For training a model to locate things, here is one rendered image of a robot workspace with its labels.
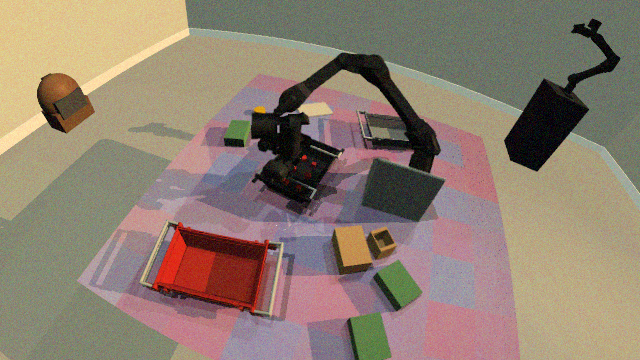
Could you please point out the green rectangular block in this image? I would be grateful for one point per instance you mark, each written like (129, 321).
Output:
(397, 285)
(368, 337)
(237, 133)

